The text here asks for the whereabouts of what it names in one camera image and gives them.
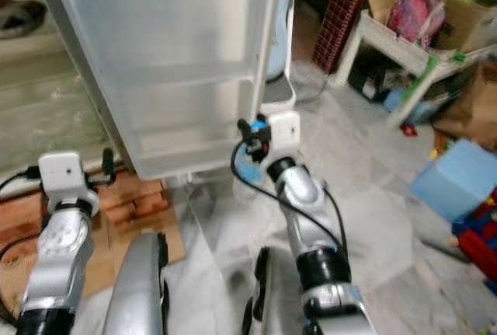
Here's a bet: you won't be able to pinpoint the silver robot right leg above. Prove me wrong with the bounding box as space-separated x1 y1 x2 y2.
242 246 321 335

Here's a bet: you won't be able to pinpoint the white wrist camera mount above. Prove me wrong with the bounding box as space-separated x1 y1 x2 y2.
39 152 101 216
268 111 303 159

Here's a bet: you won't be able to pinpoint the silver robot left leg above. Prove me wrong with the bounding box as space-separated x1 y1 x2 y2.
103 230 173 335

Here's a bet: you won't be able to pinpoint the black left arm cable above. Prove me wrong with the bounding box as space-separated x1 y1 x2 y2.
0 166 41 335

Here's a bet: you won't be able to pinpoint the brown cardboard box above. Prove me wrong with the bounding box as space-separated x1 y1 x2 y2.
365 0 497 53

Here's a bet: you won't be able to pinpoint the blue plastic storage bin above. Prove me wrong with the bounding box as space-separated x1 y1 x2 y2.
382 86 440 126

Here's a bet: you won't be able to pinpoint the white open fridge door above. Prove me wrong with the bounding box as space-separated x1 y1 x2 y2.
30 0 302 182

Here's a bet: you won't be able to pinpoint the light blue cube box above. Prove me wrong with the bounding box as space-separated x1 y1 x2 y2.
410 138 497 223

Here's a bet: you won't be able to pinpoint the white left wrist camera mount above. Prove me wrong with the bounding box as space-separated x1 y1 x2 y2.
39 152 101 216

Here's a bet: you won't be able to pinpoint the clear fridge crisper drawer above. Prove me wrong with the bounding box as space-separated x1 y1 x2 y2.
0 79 113 176

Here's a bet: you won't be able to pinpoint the pink backpack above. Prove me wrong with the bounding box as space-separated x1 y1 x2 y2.
387 0 447 44

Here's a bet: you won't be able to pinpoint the red brown bricks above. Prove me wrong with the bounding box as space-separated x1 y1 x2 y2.
0 173 173 235

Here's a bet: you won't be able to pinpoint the silver robot leg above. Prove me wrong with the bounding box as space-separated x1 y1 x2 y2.
103 230 173 335
242 246 321 335

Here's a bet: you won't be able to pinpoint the white fridge body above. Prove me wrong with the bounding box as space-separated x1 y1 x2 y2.
0 0 125 196

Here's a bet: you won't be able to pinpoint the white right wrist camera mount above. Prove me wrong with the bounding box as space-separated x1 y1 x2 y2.
268 111 303 159

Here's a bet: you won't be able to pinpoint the dark bag of food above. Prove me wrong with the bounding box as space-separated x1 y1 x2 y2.
0 0 45 39

